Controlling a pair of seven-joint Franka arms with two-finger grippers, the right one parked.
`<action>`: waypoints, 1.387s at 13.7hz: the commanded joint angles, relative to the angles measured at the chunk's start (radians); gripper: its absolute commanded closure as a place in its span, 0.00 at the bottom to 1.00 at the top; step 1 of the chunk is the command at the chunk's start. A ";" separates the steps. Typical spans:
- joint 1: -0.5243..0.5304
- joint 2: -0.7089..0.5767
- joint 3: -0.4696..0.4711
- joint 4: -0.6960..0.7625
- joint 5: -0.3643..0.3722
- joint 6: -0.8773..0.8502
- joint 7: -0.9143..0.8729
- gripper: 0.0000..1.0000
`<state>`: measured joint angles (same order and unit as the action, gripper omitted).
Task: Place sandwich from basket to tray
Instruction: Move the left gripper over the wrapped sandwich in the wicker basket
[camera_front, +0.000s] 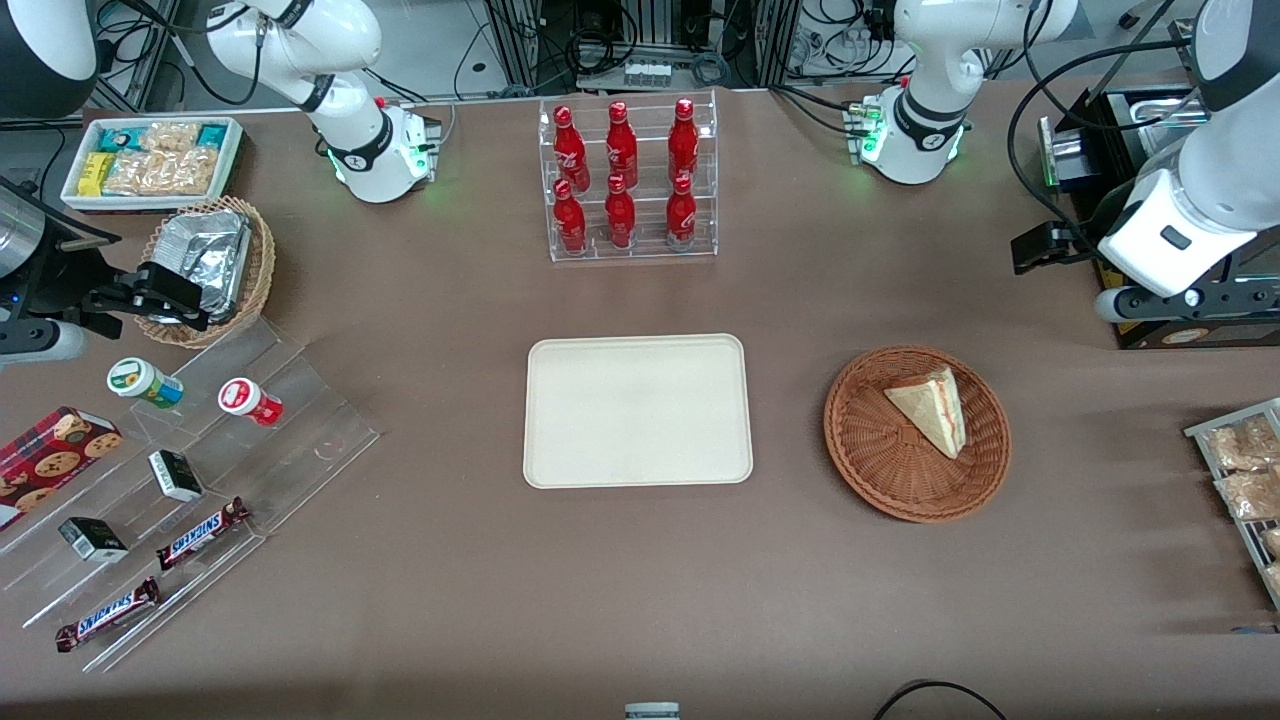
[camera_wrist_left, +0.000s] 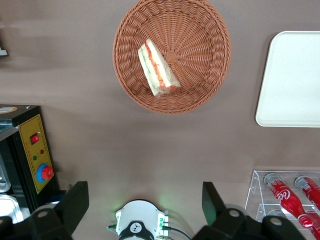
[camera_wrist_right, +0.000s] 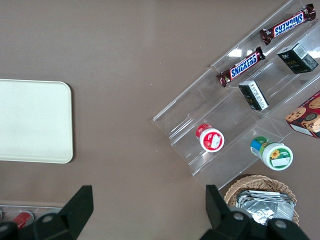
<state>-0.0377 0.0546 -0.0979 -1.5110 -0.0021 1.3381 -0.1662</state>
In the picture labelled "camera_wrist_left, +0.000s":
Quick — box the steel warmer pan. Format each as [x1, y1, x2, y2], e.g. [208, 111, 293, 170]
[0, 149, 11, 193]
[0, 194, 25, 225]

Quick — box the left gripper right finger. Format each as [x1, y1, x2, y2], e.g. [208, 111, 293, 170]
[192, 181, 263, 240]

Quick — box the black food warmer yellow panel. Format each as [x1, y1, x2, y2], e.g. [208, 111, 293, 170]
[0, 104, 61, 226]

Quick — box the clear acrylic bottle rack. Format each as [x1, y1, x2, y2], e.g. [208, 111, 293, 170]
[244, 169, 320, 240]

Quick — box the cream plastic tray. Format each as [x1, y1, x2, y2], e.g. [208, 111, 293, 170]
[255, 30, 320, 128]

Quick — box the triangle sandwich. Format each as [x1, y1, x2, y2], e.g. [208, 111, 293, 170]
[137, 38, 181, 98]

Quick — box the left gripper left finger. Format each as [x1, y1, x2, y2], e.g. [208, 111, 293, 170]
[27, 180, 90, 240]

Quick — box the red cola bottle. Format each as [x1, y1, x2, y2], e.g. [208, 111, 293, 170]
[263, 172, 320, 240]
[294, 175, 320, 212]

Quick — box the black arm base cable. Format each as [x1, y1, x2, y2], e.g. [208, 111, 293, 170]
[161, 225, 193, 240]

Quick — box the brown wicker basket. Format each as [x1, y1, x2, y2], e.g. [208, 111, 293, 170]
[112, 0, 232, 115]

